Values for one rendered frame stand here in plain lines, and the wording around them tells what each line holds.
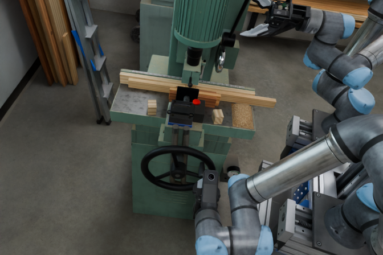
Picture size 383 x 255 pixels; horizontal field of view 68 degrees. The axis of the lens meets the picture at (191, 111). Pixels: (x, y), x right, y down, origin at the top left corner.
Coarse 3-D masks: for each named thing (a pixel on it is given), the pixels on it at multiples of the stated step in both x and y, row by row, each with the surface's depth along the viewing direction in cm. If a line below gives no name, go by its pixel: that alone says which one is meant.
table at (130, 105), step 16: (128, 96) 121; (144, 96) 123; (160, 96) 124; (112, 112) 115; (128, 112) 115; (144, 112) 116; (160, 112) 117; (208, 112) 121; (224, 112) 123; (160, 128) 116; (208, 128) 118; (224, 128) 117; (240, 128) 117; (160, 144) 112
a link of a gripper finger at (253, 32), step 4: (260, 24) 86; (268, 24) 89; (252, 28) 90; (256, 28) 87; (260, 28) 89; (264, 28) 91; (244, 32) 90; (248, 32) 90; (252, 32) 89; (256, 32) 90; (260, 32) 90; (252, 36) 91
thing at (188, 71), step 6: (186, 54) 119; (186, 60) 116; (186, 66) 114; (192, 66) 114; (198, 66) 115; (186, 72) 113; (192, 72) 112; (198, 72) 112; (186, 78) 115; (192, 78) 114; (198, 78) 114
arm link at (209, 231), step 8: (200, 224) 76; (208, 224) 75; (216, 224) 75; (200, 232) 73; (208, 232) 72; (216, 232) 72; (224, 232) 72; (200, 240) 71; (208, 240) 69; (216, 240) 69; (224, 240) 70; (200, 248) 69; (208, 248) 68; (216, 248) 68; (224, 248) 68
